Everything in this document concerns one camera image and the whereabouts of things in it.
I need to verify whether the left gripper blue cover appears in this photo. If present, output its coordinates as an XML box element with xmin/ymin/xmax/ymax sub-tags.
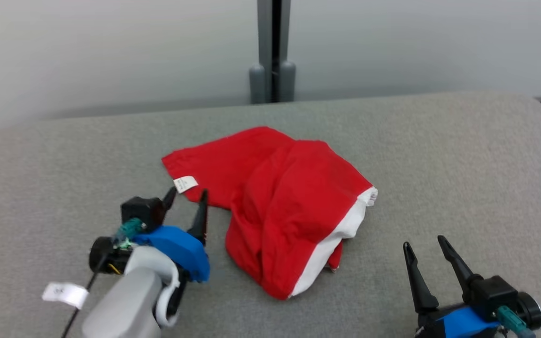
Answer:
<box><xmin>89</xmin><ymin>186</ymin><xmax>211</xmax><ymax>282</ymax></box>

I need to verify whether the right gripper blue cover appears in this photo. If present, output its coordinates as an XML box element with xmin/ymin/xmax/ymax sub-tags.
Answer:
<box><xmin>403</xmin><ymin>236</ymin><xmax>541</xmax><ymax>338</ymax></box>

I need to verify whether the red basketball jersey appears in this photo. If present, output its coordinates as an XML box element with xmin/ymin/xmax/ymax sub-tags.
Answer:
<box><xmin>161</xmin><ymin>126</ymin><xmax>378</xmax><ymax>300</ymax></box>

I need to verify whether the teal left camera connector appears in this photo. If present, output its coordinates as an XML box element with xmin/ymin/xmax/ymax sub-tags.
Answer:
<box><xmin>113</xmin><ymin>217</ymin><xmax>147</xmax><ymax>249</ymax></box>

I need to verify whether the teal camera connector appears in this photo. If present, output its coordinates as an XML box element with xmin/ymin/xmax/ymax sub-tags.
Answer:
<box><xmin>496</xmin><ymin>305</ymin><xmax>536</xmax><ymax>338</ymax></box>
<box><xmin>113</xmin><ymin>217</ymin><xmax>147</xmax><ymax>249</ymax></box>

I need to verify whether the teal right camera connector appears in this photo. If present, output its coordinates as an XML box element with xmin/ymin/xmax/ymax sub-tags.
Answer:
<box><xmin>496</xmin><ymin>305</ymin><xmax>536</xmax><ymax>338</ymax></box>

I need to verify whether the white label on left cable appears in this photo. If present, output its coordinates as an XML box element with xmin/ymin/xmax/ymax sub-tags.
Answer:
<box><xmin>42</xmin><ymin>282</ymin><xmax>89</xmax><ymax>309</ymax></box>

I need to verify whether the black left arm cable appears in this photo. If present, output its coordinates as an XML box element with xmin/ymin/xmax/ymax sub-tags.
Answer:
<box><xmin>62</xmin><ymin>253</ymin><xmax>107</xmax><ymax>338</ymax></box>

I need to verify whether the grey partition post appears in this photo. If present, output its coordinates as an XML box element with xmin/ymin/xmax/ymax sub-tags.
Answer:
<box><xmin>249</xmin><ymin>0</ymin><xmax>296</xmax><ymax>104</ymax></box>

